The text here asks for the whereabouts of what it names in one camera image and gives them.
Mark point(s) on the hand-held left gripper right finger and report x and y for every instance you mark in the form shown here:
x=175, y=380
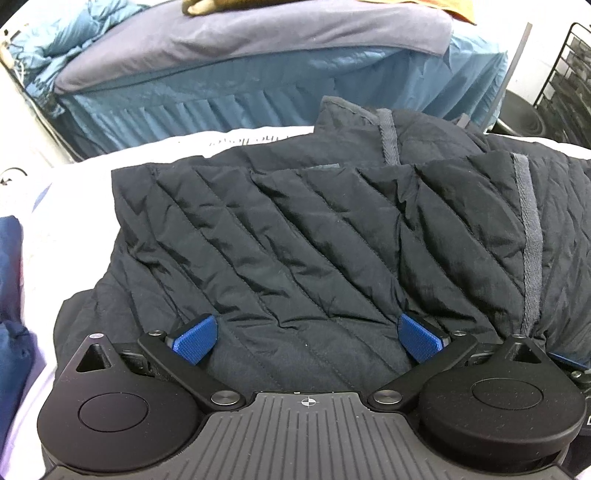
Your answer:
x=418, y=339

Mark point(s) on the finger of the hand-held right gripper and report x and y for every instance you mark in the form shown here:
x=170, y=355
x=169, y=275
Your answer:
x=572, y=361

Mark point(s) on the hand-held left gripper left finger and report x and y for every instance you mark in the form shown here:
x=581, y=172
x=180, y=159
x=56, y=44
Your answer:
x=194, y=339

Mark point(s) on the black quilted jacket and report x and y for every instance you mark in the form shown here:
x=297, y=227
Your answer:
x=295, y=230

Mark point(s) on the white bed sheet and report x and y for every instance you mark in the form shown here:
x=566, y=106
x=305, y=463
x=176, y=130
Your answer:
x=69, y=207

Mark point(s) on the navy blue cloth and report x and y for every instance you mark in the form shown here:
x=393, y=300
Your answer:
x=11, y=277

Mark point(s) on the black round bin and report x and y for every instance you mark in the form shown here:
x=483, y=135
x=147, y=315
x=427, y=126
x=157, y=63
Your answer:
x=517, y=115

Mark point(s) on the bed with blue skirt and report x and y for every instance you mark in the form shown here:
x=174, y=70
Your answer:
x=277, y=92

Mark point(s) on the grey metal pole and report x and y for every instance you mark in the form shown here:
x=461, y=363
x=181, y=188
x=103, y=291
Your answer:
x=505, y=76

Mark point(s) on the grey purple blanket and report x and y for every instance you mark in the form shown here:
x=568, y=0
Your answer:
x=277, y=32

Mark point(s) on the light blue duvet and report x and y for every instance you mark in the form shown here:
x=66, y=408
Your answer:
x=69, y=41

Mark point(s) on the orange cloth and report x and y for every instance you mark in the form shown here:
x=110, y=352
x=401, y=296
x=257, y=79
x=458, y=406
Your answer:
x=459, y=9

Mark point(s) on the camouflage cloth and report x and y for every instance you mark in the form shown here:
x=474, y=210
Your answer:
x=203, y=5

